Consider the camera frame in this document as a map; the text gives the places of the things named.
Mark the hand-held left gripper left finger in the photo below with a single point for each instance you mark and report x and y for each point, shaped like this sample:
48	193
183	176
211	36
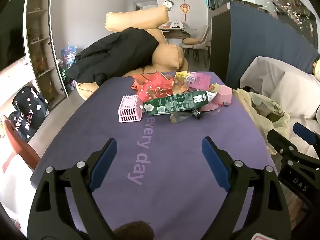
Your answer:
103	165

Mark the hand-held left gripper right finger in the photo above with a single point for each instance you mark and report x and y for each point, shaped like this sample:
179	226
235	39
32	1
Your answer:
215	160

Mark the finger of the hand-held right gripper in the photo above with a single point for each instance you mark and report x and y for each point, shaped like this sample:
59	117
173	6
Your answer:
303	132
276	138

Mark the beige plastic bag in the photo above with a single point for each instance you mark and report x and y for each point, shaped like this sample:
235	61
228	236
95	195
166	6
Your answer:
260	122

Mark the clear plastic wrapper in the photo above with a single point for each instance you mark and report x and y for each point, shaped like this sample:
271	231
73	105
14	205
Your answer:
180	116

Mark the green milk carton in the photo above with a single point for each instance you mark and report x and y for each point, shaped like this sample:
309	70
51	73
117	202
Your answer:
175	102

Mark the noodle snack packet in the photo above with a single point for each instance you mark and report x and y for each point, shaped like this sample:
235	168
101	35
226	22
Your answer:
214	87

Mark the pink and yellow packet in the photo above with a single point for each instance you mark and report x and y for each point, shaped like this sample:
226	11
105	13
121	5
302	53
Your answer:
197	78

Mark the orange snack packet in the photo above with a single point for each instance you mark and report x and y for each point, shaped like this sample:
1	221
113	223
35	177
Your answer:
137	80

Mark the red patterned snack wrapper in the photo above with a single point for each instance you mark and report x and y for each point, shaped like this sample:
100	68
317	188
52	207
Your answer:
155	85

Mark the purple printed table mat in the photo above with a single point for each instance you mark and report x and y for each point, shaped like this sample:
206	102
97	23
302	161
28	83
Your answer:
175	142

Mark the white blanket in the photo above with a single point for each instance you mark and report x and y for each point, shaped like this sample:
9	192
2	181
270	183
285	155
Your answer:
287	85

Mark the pink slotted plastic basket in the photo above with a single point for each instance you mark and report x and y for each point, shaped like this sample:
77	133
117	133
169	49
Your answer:
128	105

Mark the yellow plush toy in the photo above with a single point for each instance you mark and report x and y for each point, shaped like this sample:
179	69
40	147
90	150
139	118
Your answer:
317	67

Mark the pink hexagonal lidded box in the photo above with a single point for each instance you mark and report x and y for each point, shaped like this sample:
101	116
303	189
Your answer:
223	93

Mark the dark brown fuzzy object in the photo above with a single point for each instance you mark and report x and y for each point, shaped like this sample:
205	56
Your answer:
133	231

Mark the red wooden chair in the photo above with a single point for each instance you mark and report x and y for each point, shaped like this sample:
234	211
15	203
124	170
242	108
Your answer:
22	150

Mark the black printed tote bag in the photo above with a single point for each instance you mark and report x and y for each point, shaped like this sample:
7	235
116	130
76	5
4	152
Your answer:
27	115

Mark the navy blue cover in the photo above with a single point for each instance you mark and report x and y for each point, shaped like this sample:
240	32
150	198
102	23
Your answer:
262	42

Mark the dark brown cabinet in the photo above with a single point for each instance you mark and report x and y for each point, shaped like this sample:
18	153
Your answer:
220	45

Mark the black jacket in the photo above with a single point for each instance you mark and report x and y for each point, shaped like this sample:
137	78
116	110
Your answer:
112	52

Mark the colourful gift bag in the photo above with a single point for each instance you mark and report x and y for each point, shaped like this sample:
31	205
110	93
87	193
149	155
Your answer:
68	57

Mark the large tan teddy bear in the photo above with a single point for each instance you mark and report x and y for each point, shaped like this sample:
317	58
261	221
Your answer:
167	55

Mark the grey dining chair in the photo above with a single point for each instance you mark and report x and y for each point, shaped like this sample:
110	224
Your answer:
202	40

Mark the tan seat cushion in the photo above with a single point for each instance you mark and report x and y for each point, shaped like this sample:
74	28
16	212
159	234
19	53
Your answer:
192	40

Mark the dining table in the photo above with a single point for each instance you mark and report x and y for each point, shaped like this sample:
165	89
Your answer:
175	31

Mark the white food cover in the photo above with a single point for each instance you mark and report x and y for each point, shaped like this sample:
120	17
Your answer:
177	24

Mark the open display shelf cabinet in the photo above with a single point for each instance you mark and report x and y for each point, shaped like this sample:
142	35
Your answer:
37	40

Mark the turquoise round gadget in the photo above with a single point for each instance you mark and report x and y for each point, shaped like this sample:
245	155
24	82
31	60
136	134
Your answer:
210	3

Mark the black television screen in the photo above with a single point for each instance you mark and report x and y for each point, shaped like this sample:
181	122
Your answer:
12	37

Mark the red hanging wall ornament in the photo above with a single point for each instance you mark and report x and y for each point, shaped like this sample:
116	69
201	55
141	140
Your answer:
184	8

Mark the panda wall clock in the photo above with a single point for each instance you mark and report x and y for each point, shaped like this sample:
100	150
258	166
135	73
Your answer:
168	3

